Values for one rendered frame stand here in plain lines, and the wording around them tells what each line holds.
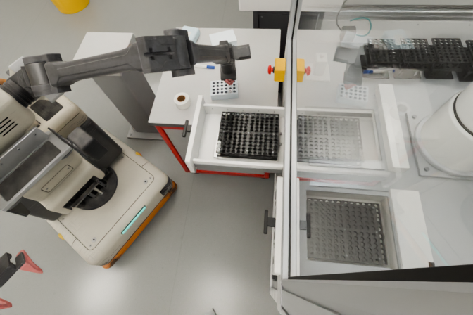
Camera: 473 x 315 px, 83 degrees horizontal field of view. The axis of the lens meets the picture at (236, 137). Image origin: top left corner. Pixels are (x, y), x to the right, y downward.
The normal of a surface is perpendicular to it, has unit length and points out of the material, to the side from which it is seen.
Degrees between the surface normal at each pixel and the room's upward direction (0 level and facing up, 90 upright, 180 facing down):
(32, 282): 0
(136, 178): 0
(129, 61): 47
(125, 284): 0
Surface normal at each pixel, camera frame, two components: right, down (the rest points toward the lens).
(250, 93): -0.07, -0.47
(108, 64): -0.36, 0.29
